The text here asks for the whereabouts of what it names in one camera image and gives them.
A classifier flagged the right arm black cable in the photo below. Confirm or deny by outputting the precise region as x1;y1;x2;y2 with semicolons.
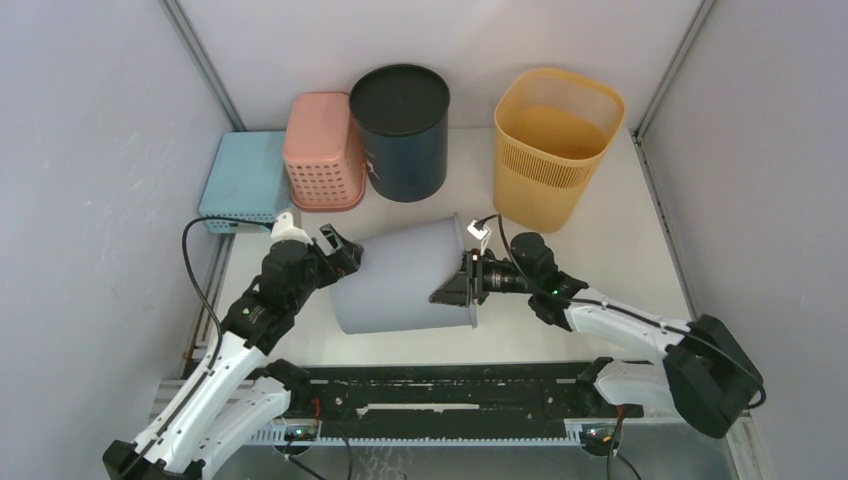
480;213;768;409

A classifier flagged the pink plastic basket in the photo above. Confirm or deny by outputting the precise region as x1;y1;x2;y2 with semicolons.
282;92;366;212

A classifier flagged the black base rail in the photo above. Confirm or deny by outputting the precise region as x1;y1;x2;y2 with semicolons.
282;362;643;437

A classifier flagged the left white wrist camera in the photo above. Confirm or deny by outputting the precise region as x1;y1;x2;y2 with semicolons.
270;210;313;245

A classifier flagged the white slotted cable duct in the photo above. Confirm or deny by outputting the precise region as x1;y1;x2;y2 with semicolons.
245;423;584;447

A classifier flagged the aluminium frame rail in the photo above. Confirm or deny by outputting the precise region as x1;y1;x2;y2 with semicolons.
639;396;748;431

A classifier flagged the dark blue cylindrical bin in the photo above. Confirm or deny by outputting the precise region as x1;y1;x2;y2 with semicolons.
349;64;451;203

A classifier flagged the grey bin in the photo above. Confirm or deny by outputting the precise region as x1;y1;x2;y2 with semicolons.
330;213;477;335

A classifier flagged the yellow perforated bin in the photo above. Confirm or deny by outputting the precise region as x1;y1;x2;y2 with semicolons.
493;68;626;233

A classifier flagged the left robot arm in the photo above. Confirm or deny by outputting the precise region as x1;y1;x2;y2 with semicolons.
103;216;364;479

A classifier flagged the blue plastic basket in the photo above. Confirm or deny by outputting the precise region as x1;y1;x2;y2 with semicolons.
199;131;292;234

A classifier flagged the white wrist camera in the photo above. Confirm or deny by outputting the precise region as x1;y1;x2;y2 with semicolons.
467;219;491;256
270;210;313;245

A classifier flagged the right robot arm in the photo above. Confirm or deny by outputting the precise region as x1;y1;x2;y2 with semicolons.
429;232;767;438

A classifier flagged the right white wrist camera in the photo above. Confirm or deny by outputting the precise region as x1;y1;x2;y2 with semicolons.
467;219;491;256

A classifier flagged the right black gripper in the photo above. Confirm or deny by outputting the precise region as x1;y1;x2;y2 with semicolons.
430;249;535;308

